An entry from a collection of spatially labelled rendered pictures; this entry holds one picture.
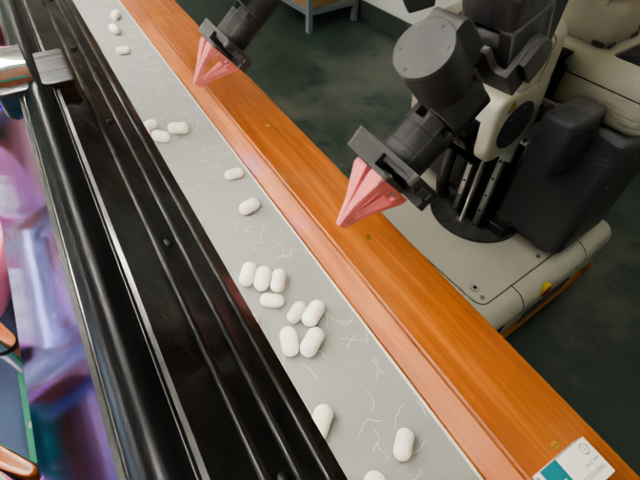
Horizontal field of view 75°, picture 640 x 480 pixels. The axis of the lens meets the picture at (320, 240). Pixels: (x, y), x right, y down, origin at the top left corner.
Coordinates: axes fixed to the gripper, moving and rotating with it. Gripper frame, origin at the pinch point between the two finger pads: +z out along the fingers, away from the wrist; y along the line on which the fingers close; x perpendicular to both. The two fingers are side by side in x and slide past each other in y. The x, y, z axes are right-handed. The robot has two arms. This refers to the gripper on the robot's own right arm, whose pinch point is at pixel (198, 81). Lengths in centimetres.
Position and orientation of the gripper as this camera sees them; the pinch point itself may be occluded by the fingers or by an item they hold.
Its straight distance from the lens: 83.8
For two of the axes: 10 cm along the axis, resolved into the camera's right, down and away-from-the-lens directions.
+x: 5.4, 2.5, 8.1
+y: 5.2, 6.6, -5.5
